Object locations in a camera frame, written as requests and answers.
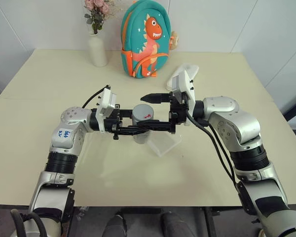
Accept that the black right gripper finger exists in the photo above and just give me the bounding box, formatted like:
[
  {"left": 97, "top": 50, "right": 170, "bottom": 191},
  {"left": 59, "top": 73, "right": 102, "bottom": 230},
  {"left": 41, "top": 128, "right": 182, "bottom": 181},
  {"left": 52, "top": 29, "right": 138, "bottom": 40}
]
[
  {"left": 140, "top": 93, "right": 172, "bottom": 105},
  {"left": 137, "top": 120, "right": 175, "bottom": 133}
]

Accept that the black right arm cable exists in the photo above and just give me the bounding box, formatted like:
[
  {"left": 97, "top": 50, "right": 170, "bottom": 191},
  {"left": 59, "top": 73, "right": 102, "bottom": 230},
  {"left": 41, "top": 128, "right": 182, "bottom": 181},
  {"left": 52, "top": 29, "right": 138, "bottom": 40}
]
[{"left": 186, "top": 114, "right": 252, "bottom": 216}]

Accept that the translucent white jar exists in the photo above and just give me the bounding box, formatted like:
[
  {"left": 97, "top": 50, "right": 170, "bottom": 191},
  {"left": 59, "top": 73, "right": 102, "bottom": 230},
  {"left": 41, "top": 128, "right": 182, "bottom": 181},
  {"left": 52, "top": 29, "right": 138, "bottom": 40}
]
[{"left": 133, "top": 130, "right": 151, "bottom": 145}]

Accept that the pink flower bouquet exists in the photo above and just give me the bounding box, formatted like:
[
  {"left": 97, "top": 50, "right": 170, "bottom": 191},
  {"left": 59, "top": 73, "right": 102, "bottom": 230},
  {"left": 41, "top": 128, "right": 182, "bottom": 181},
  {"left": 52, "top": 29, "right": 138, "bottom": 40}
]
[{"left": 83, "top": 0, "right": 114, "bottom": 36}]

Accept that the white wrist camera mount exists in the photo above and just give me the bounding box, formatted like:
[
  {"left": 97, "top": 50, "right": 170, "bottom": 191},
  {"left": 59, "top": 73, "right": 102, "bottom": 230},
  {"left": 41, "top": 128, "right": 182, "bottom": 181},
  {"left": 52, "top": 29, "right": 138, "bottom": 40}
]
[
  {"left": 95, "top": 85, "right": 118, "bottom": 133},
  {"left": 171, "top": 64, "right": 197, "bottom": 127}
]

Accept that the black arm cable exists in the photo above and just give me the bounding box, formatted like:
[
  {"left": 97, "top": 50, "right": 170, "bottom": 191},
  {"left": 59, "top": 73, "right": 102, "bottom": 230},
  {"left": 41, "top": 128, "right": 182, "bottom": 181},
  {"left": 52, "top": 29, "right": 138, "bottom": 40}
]
[
  {"left": 186, "top": 114, "right": 252, "bottom": 216},
  {"left": 82, "top": 84, "right": 111, "bottom": 109}
]

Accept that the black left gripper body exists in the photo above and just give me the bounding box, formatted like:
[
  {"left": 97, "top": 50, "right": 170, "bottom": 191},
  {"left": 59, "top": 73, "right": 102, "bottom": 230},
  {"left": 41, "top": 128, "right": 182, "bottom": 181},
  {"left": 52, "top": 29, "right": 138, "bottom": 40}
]
[{"left": 104, "top": 105, "right": 134, "bottom": 141}]

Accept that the black cable loop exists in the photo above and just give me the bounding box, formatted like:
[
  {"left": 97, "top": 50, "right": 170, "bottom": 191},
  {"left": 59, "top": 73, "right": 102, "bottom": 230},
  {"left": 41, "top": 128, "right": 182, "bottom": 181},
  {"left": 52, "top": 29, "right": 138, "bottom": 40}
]
[{"left": 9, "top": 208, "right": 48, "bottom": 237}]

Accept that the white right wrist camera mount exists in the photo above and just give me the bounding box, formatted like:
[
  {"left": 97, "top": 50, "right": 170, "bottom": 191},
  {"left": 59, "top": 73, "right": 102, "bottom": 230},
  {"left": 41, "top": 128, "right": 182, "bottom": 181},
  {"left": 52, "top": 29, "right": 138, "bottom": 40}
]
[{"left": 171, "top": 64, "right": 197, "bottom": 127}]

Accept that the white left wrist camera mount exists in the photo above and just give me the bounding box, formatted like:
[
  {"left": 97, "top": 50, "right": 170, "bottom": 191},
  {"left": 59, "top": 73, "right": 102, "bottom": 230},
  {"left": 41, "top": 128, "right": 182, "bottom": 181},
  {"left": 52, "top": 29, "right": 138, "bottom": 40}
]
[{"left": 95, "top": 85, "right": 118, "bottom": 133}]

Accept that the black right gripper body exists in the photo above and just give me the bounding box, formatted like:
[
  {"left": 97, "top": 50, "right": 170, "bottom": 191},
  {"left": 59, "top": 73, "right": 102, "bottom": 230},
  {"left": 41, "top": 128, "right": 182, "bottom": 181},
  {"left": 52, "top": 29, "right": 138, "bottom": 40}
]
[{"left": 168, "top": 91, "right": 190, "bottom": 135}]

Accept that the white vase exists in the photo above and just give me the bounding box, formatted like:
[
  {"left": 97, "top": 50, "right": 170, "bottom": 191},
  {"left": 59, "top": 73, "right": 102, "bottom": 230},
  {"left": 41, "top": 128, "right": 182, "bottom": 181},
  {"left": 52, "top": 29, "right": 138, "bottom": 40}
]
[{"left": 88, "top": 34, "right": 109, "bottom": 68}]

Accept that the grey cylindrical cup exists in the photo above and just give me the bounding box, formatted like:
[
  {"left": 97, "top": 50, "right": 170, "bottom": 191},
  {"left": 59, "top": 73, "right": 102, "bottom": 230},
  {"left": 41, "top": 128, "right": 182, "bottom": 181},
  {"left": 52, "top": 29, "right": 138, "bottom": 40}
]
[{"left": 131, "top": 104, "right": 155, "bottom": 124}]

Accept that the dark rounded shape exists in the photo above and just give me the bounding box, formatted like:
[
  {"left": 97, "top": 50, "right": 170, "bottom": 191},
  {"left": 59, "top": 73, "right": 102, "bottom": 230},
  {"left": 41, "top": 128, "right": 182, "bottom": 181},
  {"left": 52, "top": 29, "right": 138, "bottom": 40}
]
[{"left": 102, "top": 214, "right": 128, "bottom": 237}]

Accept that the clear plastic box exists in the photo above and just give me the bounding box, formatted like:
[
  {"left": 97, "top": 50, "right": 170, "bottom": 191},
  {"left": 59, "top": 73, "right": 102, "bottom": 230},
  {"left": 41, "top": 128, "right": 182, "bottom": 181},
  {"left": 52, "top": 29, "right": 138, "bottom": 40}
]
[{"left": 146, "top": 130, "right": 184, "bottom": 158}]

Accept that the beige plush keychain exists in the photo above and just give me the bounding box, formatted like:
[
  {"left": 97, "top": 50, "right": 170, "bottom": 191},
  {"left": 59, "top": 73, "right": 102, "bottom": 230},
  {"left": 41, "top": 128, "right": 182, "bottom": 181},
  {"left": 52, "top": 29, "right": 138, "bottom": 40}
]
[{"left": 169, "top": 30, "right": 180, "bottom": 50}]

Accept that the teal dinosaur backpack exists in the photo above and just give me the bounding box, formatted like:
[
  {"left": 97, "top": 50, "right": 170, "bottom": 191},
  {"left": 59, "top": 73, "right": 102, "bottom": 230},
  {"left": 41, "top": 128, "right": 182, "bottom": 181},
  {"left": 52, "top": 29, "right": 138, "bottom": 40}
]
[{"left": 120, "top": 0, "right": 173, "bottom": 80}]

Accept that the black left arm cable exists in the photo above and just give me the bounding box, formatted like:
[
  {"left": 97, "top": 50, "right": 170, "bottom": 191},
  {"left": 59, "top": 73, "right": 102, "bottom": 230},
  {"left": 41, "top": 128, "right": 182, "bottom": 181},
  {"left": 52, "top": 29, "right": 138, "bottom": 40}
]
[{"left": 82, "top": 84, "right": 111, "bottom": 109}]

